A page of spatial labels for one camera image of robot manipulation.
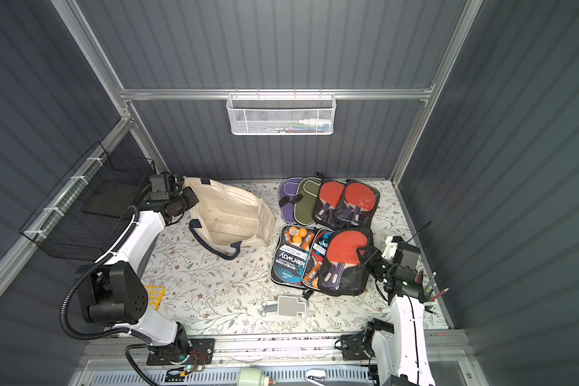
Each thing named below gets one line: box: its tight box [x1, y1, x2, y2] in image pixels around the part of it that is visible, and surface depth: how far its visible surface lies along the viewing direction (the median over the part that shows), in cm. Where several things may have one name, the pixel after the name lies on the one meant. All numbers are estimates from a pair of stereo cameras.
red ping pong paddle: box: [314, 180, 345, 221], surface depth 113 cm
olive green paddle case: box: [293, 176, 323, 226], surface depth 111 cm
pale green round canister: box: [237, 367, 271, 386], surface depth 64 cm
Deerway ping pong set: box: [270, 224, 317, 288], surface depth 93 cm
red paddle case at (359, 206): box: [336, 179, 381, 230], surface depth 108 cm
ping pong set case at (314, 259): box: [301, 227, 335, 291], surface depth 91 cm
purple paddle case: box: [279, 176, 306, 225], surface depth 115 cm
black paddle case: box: [313, 172, 348, 230], surface depth 109 cm
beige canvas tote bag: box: [183, 176, 276, 260], surface depth 96 cm
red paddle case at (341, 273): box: [318, 226, 374, 296], surface depth 82 cm
